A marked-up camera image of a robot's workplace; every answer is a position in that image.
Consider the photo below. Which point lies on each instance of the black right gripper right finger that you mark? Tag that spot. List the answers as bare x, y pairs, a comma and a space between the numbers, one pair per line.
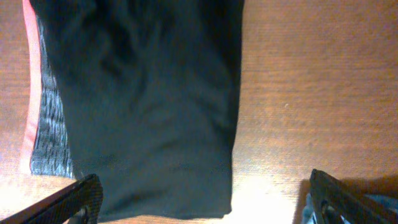
334, 202

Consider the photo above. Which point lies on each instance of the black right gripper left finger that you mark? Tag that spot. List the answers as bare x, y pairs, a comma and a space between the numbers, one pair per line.
79, 202

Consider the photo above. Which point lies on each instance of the black garment with red stripe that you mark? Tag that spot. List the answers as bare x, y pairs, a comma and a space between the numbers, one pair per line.
150, 93

